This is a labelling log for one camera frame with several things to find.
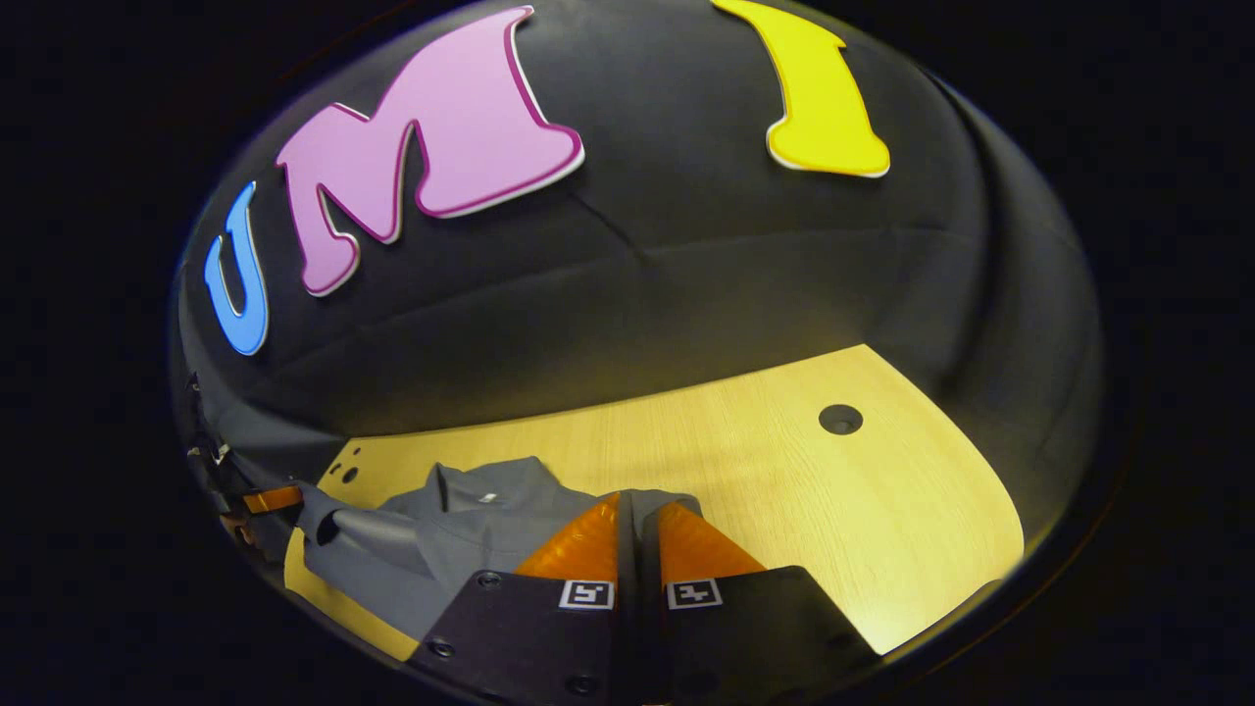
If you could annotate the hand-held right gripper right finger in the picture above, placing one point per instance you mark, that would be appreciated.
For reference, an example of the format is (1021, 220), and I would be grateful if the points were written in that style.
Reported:
(755, 637)

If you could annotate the grey collared shirt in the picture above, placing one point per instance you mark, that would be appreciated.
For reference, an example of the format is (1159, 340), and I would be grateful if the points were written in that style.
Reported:
(461, 539)

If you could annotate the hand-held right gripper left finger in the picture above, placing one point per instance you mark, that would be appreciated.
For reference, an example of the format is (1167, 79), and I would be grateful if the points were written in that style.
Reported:
(529, 637)

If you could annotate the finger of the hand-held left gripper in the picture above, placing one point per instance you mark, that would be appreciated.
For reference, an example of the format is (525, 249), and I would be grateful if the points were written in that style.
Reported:
(273, 500)

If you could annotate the black backdrop cloth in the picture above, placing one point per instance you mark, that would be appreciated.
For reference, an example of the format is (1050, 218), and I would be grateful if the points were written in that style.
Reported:
(686, 265)

